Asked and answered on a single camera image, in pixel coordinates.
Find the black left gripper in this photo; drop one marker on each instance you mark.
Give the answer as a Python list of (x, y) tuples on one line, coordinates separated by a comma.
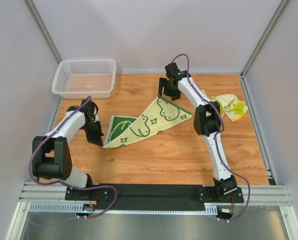
[(94, 133)]

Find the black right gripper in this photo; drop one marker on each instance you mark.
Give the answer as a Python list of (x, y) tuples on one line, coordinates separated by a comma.
[(168, 88)]

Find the green and cream patterned towel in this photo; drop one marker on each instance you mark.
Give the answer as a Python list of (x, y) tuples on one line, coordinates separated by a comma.
[(160, 116)]

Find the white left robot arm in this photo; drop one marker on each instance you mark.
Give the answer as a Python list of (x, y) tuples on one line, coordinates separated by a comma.
[(51, 161)]

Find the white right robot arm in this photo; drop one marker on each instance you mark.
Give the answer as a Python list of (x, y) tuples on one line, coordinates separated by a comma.
[(207, 124)]

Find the white perforated plastic basket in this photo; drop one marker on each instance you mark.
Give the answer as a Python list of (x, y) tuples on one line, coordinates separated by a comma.
[(76, 78)]

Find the yellow and cream crumpled towel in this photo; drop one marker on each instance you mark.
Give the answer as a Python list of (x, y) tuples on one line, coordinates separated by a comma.
[(229, 105)]

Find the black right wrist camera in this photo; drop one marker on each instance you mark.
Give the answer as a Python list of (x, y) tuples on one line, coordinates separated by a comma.
[(171, 68)]

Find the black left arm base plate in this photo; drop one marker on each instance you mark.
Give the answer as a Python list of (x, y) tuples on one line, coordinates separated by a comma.
[(102, 194)]

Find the aluminium front frame rail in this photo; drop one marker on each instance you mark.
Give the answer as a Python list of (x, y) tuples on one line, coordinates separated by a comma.
[(256, 195)]

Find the aluminium right corner post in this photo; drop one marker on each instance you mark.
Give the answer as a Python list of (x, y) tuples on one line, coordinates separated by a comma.
[(283, 4)]

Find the aluminium corner post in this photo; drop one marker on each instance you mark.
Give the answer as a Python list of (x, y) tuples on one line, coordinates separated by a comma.
[(283, 4), (42, 28)]

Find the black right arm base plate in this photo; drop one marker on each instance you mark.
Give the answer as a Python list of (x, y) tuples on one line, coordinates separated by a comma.
[(210, 194)]

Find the aluminium left corner post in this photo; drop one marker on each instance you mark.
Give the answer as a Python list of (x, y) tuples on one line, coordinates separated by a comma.
[(42, 28)]

